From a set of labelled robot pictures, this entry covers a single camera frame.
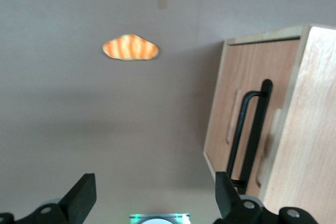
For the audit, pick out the light wooden drawer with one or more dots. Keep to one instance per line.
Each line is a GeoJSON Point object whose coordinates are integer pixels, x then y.
{"type": "Point", "coordinates": [278, 72]}

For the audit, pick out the orange striped toy bread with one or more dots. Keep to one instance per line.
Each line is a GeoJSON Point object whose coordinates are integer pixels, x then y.
{"type": "Point", "coordinates": [130, 47]}

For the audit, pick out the light wooden drawer cabinet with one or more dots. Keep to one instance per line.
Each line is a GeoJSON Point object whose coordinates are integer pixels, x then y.
{"type": "Point", "coordinates": [309, 129]}

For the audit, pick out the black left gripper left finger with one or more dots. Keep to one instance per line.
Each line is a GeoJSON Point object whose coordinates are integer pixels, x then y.
{"type": "Point", "coordinates": [78, 197]}

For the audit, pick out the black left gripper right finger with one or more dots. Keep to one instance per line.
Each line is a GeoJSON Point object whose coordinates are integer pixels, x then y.
{"type": "Point", "coordinates": [228, 203]}

